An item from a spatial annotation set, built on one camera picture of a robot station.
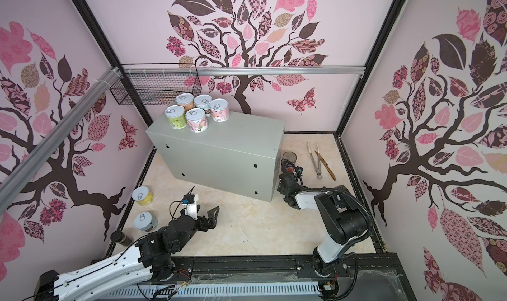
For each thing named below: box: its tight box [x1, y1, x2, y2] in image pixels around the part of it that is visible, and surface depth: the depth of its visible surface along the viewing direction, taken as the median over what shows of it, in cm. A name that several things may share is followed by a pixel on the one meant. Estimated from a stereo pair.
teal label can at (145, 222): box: [133, 211, 158, 234], surface depth 83 cm
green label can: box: [164, 104, 188, 130], surface depth 74 cm
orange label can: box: [175, 93, 197, 113], surface depth 79 cm
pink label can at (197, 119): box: [184, 108, 208, 133], surface depth 74 cm
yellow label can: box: [130, 186, 154, 207], surface depth 91 cm
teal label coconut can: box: [193, 94, 212, 117], surface depth 79 cm
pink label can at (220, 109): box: [209, 98, 230, 123], surface depth 77 cm
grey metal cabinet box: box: [145, 115, 286, 203], surface depth 77 cm
